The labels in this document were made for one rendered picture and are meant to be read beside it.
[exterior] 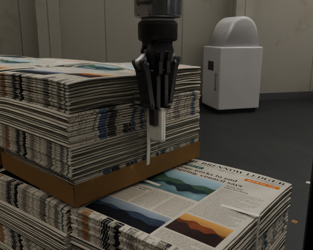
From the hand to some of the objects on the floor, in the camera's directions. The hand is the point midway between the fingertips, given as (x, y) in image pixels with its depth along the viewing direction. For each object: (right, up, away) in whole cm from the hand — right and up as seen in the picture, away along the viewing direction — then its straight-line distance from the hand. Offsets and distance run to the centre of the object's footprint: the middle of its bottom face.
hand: (157, 124), depth 73 cm
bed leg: (+67, -76, +92) cm, 136 cm away
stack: (-29, -88, +45) cm, 102 cm away
